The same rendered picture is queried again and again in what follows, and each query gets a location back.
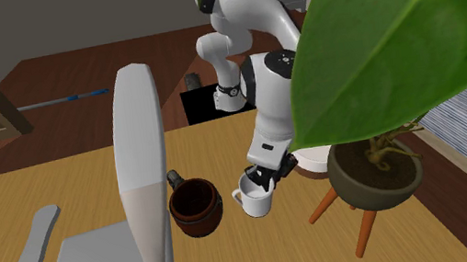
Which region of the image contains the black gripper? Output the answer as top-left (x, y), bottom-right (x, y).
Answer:
top-left (244, 152), bottom-right (302, 196)

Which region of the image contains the white mug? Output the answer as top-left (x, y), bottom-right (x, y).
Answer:
top-left (228, 168), bottom-right (279, 222)

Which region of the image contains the white round stool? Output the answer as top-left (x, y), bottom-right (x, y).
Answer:
top-left (290, 144), bottom-right (337, 184)

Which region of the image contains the brown wooden barrel mug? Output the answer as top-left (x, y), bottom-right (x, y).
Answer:
top-left (163, 163), bottom-right (229, 243)

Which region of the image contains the black robot stand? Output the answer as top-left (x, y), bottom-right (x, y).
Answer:
top-left (179, 78), bottom-right (259, 127)

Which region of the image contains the dark grey brush head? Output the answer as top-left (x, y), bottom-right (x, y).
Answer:
top-left (183, 72), bottom-right (204, 93)

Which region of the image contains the grey open laptop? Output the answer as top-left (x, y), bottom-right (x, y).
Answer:
top-left (8, 60), bottom-right (183, 262)

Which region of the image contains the green potted plant on wooden legs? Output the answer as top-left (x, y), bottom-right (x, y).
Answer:
top-left (192, 0), bottom-right (467, 262)

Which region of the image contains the grey mop with blue grip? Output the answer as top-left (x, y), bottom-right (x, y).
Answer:
top-left (16, 87), bottom-right (112, 113)

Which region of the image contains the grey flat oblong remote control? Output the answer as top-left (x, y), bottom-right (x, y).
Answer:
top-left (2, 203), bottom-right (69, 262)

